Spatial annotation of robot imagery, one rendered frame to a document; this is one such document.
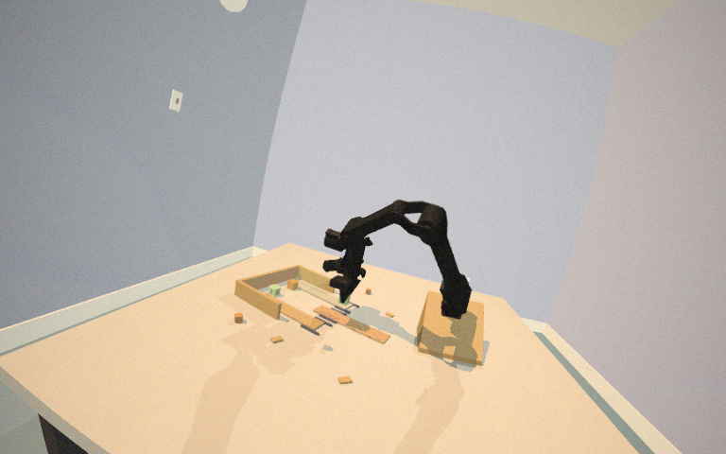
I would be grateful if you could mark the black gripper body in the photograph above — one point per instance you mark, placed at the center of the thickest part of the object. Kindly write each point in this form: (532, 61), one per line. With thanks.
(351, 270)

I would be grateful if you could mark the orange strip with purple zigzag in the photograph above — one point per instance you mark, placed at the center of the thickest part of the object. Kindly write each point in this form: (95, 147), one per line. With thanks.
(354, 325)

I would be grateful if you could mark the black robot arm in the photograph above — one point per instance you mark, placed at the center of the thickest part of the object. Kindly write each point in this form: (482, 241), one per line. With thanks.
(431, 228)

